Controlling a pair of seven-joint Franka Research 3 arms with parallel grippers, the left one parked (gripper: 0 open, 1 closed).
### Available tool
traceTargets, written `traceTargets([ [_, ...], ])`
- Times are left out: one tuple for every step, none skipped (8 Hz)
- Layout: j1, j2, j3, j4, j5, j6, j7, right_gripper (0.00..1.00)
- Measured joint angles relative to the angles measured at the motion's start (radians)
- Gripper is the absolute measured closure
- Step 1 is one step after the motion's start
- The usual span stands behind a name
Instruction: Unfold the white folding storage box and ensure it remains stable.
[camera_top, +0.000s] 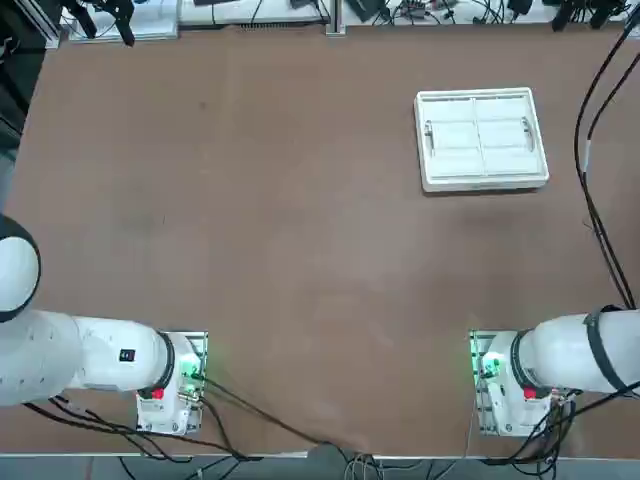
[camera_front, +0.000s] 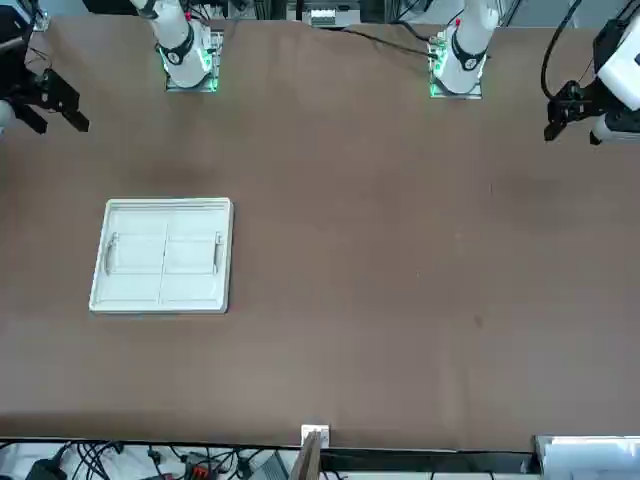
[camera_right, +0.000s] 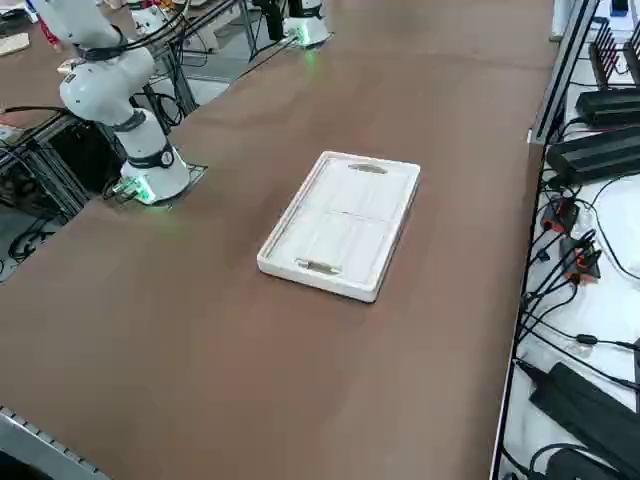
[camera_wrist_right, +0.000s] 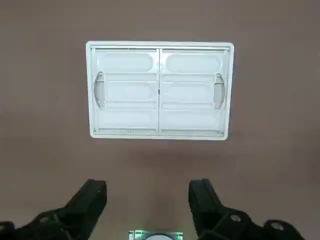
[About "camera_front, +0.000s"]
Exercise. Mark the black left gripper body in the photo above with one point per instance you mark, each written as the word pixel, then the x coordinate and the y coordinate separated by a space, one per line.
pixel 575 100

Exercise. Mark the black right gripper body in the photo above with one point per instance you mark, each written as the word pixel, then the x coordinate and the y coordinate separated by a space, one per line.
pixel 45 92

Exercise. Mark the white folding storage box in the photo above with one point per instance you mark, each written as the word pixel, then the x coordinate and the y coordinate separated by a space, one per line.
pixel 160 255

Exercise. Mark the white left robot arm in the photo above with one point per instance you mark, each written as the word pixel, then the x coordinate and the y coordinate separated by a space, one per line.
pixel 467 50

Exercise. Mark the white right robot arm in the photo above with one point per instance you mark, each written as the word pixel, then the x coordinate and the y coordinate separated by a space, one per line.
pixel 182 55

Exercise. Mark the white socket box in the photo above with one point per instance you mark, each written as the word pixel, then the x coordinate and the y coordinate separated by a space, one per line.
pixel 315 434

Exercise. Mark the white power strip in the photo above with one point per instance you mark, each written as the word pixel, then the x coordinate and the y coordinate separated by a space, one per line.
pixel 322 17

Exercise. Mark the clear plastic sheets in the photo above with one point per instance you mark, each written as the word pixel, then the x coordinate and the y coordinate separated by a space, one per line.
pixel 590 457

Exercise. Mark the black power adapter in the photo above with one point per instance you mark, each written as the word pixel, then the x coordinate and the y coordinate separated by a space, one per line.
pixel 42 470

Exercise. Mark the red and black connector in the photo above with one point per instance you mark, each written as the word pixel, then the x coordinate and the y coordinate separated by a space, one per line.
pixel 196 471

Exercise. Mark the grey metal device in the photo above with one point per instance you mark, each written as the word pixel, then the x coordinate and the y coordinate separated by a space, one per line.
pixel 272 467

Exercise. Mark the brown wooden board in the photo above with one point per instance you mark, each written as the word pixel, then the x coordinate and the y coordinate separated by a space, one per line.
pixel 306 460

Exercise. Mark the aluminium corner bracket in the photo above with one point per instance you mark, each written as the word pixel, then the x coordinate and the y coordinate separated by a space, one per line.
pixel 40 20

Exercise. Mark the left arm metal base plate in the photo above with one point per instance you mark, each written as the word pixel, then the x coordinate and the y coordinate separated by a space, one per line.
pixel 460 95

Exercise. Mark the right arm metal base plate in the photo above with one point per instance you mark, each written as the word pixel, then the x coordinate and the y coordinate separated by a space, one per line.
pixel 192 90

